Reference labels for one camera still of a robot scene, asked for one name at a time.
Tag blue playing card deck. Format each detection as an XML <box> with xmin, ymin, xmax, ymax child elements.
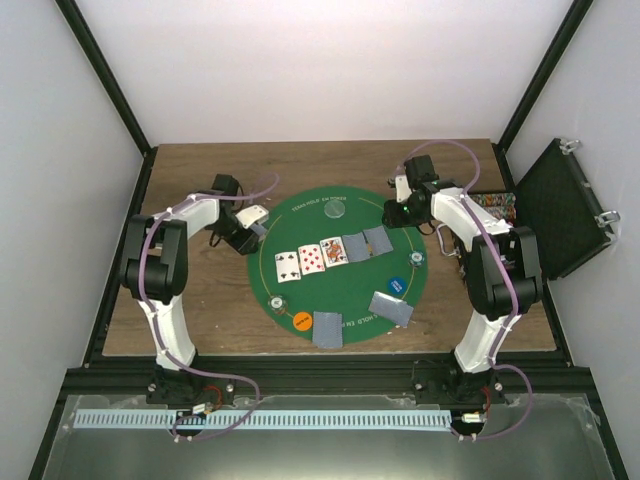
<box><xmin>250</xmin><ymin>224</ymin><xmax>268</xmax><ymax>241</ymax></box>

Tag community card face down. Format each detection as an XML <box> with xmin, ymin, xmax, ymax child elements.
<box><xmin>342</xmin><ymin>232</ymin><xmax>370</xmax><ymax>263</ymax></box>
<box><xmin>363</xmin><ymin>225</ymin><xmax>393</xmax><ymax>257</ymax></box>

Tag stack of poker chips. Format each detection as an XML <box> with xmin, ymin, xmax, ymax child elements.
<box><xmin>268</xmin><ymin>295</ymin><xmax>287</xmax><ymax>315</ymax></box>

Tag blue small blind button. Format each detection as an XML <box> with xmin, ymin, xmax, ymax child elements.
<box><xmin>387</xmin><ymin>276</ymin><xmax>407</xmax><ymax>295</ymax></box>

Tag clear dealer button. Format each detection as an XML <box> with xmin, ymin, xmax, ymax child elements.
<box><xmin>324</xmin><ymin>199</ymin><xmax>346</xmax><ymax>219</ymax></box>

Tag queen face card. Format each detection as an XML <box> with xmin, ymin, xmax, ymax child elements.
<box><xmin>320</xmin><ymin>236</ymin><xmax>349</xmax><ymax>268</ymax></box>

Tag orange big blind button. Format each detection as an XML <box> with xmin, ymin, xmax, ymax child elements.
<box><xmin>292</xmin><ymin>311</ymin><xmax>313</xmax><ymax>332</ymax></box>

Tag dealt cards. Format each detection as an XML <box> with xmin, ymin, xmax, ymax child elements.
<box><xmin>368</xmin><ymin>291</ymin><xmax>414</xmax><ymax>328</ymax></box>
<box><xmin>312</xmin><ymin>311</ymin><xmax>343</xmax><ymax>349</ymax></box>

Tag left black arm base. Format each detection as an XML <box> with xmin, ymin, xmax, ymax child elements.
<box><xmin>146</xmin><ymin>368</ymin><xmax>235</xmax><ymax>406</ymax></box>

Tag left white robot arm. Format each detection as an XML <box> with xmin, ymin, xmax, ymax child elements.
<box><xmin>119</xmin><ymin>174</ymin><xmax>275</xmax><ymax>404</ymax></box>

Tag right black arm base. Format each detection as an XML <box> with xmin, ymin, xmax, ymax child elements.
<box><xmin>411</xmin><ymin>366</ymin><xmax>495</xmax><ymax>405</ymax></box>

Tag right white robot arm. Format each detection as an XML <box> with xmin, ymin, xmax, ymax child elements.
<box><xmin>382</xmin><ymin>155</ymin><xmax>542</xmax><ymax>403</ymax></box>

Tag top chip row in case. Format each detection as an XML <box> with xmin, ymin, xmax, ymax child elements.
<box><xmin>471</xmin><ymin>192</ymin><xmax>516</xmax><ymax>207</ymax></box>

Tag chip row in case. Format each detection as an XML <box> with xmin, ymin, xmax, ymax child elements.
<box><xmin>471</xmin><ymin>192</ymin><xmax>516</xmax><ymax>207</ymax></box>
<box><xmin>491</xmin><ymin>205</ymin><xmax>517</xmax><ymax>224</ymax></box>

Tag round green poker mat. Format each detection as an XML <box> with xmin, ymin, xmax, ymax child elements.
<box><xmin>248</xmin><ymin>186</ymin><xmax>428</xmax><ymax>345</ymax></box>

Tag black poker set case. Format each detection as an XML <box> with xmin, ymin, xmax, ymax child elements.
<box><xmin>502</xmin><ymin>138</ymin><xmax>620</xmax><ymax>281</ymax></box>

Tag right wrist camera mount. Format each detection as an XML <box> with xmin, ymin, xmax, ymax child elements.
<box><xmin>393</xmin><ymin>174</ymin><xmax>412</xmax><ymax>204</ymax></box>

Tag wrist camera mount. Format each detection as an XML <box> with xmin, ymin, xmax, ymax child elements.
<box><xmin>235</xmin><ymin>204</ymin><xmax>269</xmax><ymax>229</ymax></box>
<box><xmin>393</xmin><ymin>174</ymin><xmax>412</xmax><ymax>204</ymax></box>

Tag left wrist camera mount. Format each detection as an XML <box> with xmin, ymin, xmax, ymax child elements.
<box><xmin>235</xmin><ymin>204</ymin><xmax>269</xmax><ymax>229</ymax></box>

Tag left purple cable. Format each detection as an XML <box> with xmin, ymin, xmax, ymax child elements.
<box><xmin>137</xmin><ymin>173</ymin><xmax>279</xmax><ymax>444</ymax></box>

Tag purple cable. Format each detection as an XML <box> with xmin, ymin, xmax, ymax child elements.
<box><xmin>399</xmin><ymin>139</ymin><xmax>534</xmax><ymax>441</ymax></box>
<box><xmin>137</xmin><ymin>173</ymin><xmax>279</xmax><ymax>444</ymax></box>

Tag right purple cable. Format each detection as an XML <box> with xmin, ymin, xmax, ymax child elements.
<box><xmin>399</xmin><ymin>139</ymin><xmax>534</xmax><ymax>441</ymax></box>

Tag black aluminium frame rail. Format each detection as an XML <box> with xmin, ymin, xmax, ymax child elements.
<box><xmin>62</xmin><ymin>352</ymin><xmax>595</xmax><ymax>395</ymax></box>

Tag light blue slotted cable duct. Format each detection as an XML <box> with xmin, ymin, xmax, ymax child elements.
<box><xmin>72</xmin><ymin>409</ymin><xmax>452</xmax><ymax>432</ymax></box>

